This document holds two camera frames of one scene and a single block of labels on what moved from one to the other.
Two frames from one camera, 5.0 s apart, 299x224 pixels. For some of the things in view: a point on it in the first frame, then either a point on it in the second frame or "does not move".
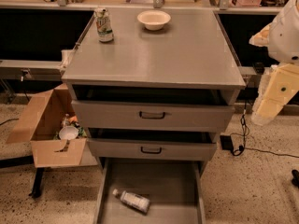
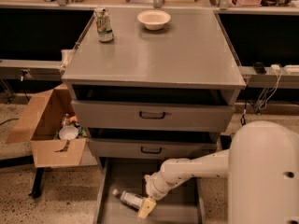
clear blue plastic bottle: (136, 202) does not move
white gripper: (285, 39) → (154, 188)
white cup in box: (68, 133) does not move
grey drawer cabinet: (154, 103) does not move
